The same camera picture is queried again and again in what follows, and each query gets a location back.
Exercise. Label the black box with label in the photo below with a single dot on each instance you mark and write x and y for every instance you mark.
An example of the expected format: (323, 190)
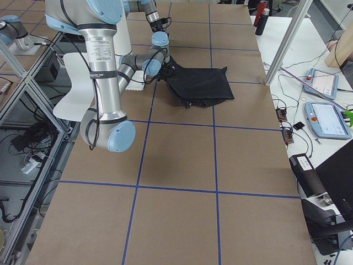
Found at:
(306, 175)

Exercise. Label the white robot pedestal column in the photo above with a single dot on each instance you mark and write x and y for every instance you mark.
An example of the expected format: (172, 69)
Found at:
(121, 39)

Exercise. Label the dark red bottle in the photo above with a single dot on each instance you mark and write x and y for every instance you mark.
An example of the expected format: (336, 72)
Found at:
(260, 8)

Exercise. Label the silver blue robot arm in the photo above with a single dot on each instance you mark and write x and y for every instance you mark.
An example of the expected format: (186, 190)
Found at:
(106, 125)
(149, 8)

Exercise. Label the white power strip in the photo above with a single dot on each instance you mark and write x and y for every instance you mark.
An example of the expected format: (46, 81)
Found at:
(31, 165)

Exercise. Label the black bottle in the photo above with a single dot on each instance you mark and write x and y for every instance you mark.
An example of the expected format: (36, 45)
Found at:
(262, 22)

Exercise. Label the far blue teach pendant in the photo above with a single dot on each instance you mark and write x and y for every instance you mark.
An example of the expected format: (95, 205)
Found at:
(321, 81)

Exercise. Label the wooden beam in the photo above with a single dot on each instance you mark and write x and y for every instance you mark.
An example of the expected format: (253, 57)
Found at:
(341, 51)

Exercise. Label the black monitor stand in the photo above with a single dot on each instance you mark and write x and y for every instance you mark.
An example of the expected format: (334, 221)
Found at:
(328, 230)

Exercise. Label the blue teach pendant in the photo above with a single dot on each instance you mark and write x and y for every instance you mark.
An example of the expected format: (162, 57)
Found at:
(326, 121)
(321, 81)

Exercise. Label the black printed t-shirt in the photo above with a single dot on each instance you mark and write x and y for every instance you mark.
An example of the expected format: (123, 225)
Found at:
(199, 87)

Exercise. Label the aluminium frame post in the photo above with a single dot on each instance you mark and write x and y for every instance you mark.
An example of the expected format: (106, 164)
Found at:
(289, 35)

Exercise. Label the white pedestal base plate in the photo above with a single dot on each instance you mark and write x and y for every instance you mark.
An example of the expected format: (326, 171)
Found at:
(137, 82)

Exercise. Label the green plastic object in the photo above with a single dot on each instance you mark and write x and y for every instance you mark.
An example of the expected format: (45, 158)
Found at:
(349, 114)

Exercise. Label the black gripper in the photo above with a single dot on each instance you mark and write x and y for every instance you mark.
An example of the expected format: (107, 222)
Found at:
(156, 25)
(169, 67)

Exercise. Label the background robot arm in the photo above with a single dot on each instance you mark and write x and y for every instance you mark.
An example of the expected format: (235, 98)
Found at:
(16, 37)

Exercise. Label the near blue teach pendant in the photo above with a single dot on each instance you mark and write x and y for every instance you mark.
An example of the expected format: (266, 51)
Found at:
(326, 121)

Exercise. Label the orange circuit board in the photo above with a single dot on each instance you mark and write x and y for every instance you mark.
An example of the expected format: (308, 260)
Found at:
(287, 136)
(281, 114)

